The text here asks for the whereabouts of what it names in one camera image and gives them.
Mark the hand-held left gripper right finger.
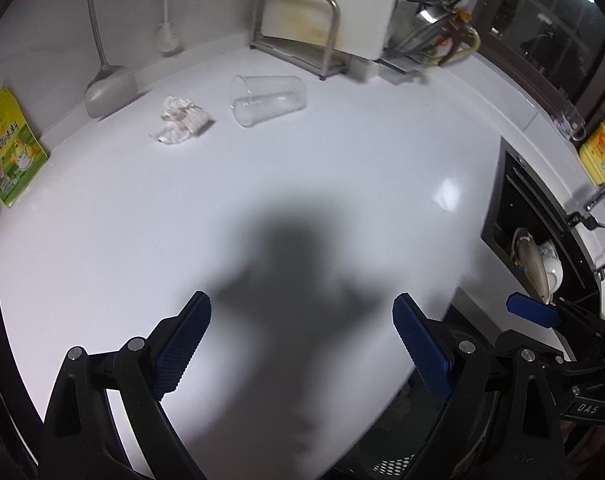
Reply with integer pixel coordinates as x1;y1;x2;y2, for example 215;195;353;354
391;293;570;480

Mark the white plate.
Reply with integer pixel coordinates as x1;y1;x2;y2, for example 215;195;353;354
511;227;549;305

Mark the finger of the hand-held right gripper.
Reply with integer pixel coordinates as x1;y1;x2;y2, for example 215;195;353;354
505;293;605;334
545;352;605;378

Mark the clear plastic holder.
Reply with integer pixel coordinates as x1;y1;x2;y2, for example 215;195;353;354
551;104;589;142

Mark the yellow dish soap bottle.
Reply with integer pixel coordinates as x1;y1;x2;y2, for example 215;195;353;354
578;105;605;184

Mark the grey perforated plastic basket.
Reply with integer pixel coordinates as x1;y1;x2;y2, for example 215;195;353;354
332;380;504;480

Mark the dark steel sink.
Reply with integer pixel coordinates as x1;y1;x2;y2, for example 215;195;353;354
481;136;605;322

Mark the green yellow seasoning pouch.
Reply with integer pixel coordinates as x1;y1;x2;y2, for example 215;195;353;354
0;87;50;208

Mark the metal cutting board rack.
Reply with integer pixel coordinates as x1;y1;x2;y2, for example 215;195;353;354
249;0;353;81

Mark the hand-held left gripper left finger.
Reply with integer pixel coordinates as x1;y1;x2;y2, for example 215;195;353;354
42;290;213;480

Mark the white patterned bowl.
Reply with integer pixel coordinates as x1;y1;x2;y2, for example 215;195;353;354
534;239;565;292

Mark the metal spatula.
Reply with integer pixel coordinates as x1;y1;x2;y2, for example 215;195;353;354
80;0;136;119

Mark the yellow hose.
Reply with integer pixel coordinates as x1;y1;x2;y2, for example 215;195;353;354
431;24;483;67

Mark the clear plastic cup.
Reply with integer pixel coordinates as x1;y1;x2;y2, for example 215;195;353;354
230;74;307;129

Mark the white cutting board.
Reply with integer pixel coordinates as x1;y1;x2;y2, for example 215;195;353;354
260;0;408;61

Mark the blue white bottle brush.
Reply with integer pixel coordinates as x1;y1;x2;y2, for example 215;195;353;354
154;0;184;54

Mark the white tissue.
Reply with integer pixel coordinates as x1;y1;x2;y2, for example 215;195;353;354
149;95;214;145

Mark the metal faucet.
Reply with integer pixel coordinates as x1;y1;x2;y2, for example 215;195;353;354
566;179;605;242

